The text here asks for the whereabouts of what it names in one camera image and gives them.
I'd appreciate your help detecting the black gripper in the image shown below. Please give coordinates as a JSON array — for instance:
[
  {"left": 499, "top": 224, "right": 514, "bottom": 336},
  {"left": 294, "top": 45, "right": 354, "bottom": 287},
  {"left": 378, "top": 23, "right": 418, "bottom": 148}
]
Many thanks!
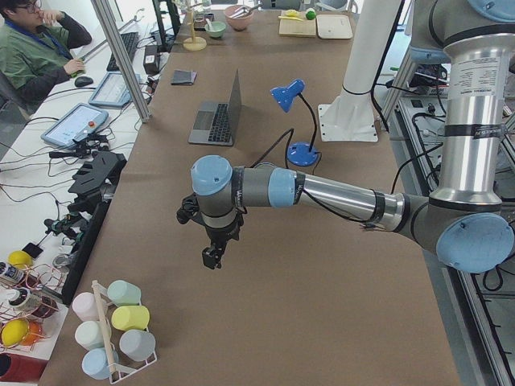
[{"left": 201, "top": 211, "right": 244, "bottom": 269}]

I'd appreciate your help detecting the grey laptop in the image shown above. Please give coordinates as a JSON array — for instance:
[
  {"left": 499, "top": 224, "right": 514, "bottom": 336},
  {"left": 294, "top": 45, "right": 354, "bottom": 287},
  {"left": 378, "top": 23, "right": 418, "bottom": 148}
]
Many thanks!
[{"left": 188, "top": 70, "right": 241, "bottom": 146}]

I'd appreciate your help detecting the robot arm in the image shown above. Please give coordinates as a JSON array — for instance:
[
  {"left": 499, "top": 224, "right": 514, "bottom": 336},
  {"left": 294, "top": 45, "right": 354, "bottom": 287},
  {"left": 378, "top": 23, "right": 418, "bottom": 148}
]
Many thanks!
[{"left": 190, "top": 1, "right": 514, "bottom": 273}]

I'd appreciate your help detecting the mint green cup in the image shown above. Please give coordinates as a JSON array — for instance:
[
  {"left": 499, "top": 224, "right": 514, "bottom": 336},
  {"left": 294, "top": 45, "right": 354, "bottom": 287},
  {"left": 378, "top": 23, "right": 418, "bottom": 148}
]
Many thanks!
[{"left": 107, "top": 280, "right": 142, "bottom": 306}]

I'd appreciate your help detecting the yellow cup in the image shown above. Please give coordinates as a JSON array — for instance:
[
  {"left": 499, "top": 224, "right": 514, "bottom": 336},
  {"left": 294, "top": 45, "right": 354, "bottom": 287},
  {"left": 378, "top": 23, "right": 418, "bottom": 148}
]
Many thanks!
[{"left": 111, "top": 305, "right": 150, "bottom": 331}]

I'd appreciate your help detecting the grey cup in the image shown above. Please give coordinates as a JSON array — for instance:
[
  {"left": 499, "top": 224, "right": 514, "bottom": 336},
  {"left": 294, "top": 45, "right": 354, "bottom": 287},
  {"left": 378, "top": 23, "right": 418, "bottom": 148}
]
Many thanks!
[{"left": 119, "top": 329, "right": 156, "bottom": 362}]

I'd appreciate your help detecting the blue desk lamp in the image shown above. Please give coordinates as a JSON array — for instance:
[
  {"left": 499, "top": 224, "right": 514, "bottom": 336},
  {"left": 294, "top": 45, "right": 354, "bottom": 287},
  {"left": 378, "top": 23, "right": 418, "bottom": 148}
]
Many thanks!
[{"left": 270, "top": 78, "right": 322, "bottom": 167}]

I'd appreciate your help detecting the black tool holder stand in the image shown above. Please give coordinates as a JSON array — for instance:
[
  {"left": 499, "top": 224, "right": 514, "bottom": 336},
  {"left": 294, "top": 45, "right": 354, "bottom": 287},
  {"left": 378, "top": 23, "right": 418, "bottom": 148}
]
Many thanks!
[{"left": 61, "top": 151, "right": 127, "bottom": 306}]

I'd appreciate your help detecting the pink cup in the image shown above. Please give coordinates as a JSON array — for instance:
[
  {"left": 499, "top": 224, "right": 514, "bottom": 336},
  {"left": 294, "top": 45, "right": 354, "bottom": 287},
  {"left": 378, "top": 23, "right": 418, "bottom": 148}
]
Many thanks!
[{"left": 72, "top": 292, "right": 99, "bottom": 322}]

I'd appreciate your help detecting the white cup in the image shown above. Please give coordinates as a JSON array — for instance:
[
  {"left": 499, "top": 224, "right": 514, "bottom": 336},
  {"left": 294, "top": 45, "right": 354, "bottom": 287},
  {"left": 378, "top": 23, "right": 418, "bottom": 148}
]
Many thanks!
[{"left": 75, "top": 321, "right": 104, "bottom": 351}]

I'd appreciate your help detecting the light blue cup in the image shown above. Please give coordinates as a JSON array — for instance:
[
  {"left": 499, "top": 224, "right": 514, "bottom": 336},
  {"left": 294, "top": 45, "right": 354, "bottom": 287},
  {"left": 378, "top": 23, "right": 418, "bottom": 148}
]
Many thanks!
[{"left": 81, "top": 347, "right": 111, "bottom": 380}]

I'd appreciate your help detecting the grey folded cloth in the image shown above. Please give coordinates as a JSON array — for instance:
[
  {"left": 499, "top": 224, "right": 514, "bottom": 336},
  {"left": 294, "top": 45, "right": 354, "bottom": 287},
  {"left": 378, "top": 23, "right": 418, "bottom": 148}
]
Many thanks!
[{"left": 171, "top": 69, "right": 197, "bottom": 85}]

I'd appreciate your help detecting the lower teach pendant tablet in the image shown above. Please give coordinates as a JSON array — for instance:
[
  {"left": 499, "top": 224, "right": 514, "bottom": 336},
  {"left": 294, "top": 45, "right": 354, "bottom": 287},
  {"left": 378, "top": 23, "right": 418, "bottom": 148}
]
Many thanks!
[{"left": 40, "top": 103, "right": 109, "bottom": 147}]

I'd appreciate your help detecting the teach pendant tablet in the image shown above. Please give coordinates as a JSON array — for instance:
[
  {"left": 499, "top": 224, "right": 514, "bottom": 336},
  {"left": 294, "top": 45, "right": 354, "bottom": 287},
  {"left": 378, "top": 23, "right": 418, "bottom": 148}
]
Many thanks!
[
  {"left": 40, "top": 103, "right": 109, "bottom": 147},
  {"left": 89, "top": 72, "right": 131, "bottom": 109}
]

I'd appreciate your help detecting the upper teach pendant tablet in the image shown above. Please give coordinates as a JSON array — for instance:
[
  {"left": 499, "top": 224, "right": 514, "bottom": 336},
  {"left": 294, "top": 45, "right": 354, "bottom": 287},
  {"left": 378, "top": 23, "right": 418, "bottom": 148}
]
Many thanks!
[{"left": 89, "top": 72, "right": 131, "bottom": 109}]

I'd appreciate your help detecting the yellow ball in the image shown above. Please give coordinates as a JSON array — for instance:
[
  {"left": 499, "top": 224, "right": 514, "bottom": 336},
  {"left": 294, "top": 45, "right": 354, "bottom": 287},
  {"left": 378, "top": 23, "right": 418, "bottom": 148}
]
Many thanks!
[{"left": 7, "top": 250, "right": 33, "bottom": 269}]

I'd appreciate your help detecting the wooden stand with round base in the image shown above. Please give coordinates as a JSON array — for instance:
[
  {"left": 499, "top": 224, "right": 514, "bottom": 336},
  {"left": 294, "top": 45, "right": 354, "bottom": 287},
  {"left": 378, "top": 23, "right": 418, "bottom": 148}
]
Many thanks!
[{"left": 175, "top": 0, "right": 207, "bottom": 51}]

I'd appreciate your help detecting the black computer mouse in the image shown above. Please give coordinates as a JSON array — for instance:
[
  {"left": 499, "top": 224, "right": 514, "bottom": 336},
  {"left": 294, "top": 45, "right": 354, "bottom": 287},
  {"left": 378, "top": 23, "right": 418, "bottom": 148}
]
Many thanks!
[{"left": 74, "top": 76, "right": 94, "bottom": 88}]

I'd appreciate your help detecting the green bowl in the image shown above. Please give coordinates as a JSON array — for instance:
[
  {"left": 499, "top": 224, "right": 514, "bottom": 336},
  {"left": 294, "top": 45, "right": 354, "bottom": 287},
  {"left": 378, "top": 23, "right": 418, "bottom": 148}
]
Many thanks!
[{"left": 204, "top": 21, "right": 227, "bottom": 39}]

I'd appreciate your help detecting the black keyboard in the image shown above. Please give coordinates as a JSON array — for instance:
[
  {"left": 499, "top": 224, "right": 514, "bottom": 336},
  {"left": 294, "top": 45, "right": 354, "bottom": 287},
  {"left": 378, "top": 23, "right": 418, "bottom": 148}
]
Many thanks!
[{"left": 105, "top": 31, "right": 140, "bottom": 72}]

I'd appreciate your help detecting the pink bowl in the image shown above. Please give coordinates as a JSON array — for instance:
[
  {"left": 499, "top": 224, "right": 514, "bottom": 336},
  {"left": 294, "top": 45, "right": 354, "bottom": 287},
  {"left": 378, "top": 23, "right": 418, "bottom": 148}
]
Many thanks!
[{"left": 224, "top": 5, "right": 253, "bottom": 31}]

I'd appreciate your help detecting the wooden cutting board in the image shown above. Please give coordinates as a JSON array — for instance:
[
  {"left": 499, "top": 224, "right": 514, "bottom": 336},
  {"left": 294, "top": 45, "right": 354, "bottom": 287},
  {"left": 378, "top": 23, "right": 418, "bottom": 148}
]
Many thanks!
[{"left": 278, "top": 16, "right": 317, "bottom": 38}]

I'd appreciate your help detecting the white tray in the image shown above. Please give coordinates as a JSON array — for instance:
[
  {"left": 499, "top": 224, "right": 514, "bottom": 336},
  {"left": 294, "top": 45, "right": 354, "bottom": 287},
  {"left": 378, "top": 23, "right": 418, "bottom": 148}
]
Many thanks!
[{"left": 316, "top": 14, "right": 353, "bottom": 39}]

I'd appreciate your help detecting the green lime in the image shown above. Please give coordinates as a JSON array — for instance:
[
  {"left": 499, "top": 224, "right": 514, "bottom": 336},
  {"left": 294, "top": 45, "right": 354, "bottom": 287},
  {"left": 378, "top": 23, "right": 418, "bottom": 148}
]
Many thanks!
[{"left": 305, "top": 10, "right": 316, "bottom": 20}]

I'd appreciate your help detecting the seated person in green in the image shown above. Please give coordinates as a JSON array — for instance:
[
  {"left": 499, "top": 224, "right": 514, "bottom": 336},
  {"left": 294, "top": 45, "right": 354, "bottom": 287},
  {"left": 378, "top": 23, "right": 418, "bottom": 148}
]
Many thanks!
[{"left": 1, "top": 1, "right": 92, "bottom": 105}]

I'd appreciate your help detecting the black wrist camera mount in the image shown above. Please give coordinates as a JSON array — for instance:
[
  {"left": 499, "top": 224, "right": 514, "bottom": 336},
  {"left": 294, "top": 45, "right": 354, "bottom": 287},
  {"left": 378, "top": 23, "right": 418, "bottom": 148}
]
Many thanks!
[{"left": 176, "top": 193, "right": 204, "bottom": 225}]

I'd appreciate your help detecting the black lamp power cord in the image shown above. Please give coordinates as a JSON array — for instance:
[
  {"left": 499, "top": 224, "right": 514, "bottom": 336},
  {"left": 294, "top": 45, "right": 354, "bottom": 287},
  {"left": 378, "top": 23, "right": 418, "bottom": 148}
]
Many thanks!
[{"left": 249, "top": 128, "right": 323, "bottom": 169}]

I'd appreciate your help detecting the white wire cup rack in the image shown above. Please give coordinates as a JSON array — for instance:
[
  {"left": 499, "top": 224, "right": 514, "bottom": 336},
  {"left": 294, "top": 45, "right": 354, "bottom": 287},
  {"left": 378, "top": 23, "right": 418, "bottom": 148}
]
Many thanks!
[{"left": 92, "top": 280, "right": 158, "bottom": 385}]

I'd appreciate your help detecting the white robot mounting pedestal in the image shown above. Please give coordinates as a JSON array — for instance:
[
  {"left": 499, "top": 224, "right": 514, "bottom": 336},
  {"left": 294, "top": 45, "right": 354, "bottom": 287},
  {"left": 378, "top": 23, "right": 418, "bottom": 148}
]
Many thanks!
[{"left": 319, "top": 0, "right": 404, "bottom": 142}]

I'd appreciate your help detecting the aluminium frame post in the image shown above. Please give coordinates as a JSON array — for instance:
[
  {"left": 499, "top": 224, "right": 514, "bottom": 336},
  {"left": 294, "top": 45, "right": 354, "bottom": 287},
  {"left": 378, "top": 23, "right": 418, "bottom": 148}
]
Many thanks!
[{"left": 91, "top": 0, "right": 150, "bottom": 123}]

